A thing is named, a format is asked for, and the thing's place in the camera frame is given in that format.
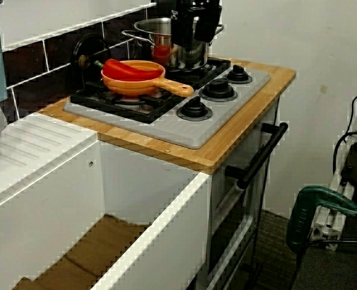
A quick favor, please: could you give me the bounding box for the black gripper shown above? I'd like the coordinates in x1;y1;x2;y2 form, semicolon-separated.
170;0;223;46

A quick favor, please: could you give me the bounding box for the silver steel pot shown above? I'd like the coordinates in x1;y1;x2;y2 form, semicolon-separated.
121;17;225;69

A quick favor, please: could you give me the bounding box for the red toy pepper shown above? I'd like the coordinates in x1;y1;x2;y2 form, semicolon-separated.
93;59;164;80

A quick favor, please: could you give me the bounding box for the black burner grate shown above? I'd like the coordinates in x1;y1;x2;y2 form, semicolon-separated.
71;79;181;124
166;56;232;90

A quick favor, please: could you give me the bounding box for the black stove knob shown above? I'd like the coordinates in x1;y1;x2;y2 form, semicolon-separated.
177;95;214;120
223;65;254;85
198;77;239;102

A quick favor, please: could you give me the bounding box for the orange toy frying pan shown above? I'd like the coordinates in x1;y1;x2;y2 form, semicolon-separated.
101;60;195;98

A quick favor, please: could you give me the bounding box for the grey stove top plate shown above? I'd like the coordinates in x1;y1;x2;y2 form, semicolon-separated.
63;64;272;150

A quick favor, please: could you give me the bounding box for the dark glass pot lid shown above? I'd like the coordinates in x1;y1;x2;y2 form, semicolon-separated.
71;33;109;93

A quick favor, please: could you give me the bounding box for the white oven door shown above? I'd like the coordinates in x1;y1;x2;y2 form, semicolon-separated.
210;96;280;290

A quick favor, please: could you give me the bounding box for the white toy sink basin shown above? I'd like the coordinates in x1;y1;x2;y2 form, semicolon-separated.
0;113;212;290

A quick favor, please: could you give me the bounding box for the black oven door handle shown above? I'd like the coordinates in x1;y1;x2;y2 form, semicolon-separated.
225;121;289;190

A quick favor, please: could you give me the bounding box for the thick black cable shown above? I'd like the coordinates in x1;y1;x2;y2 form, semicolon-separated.
333;131;357;176

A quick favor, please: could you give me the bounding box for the aluminium frame rail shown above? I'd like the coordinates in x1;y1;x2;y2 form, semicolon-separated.
310;87;357;251

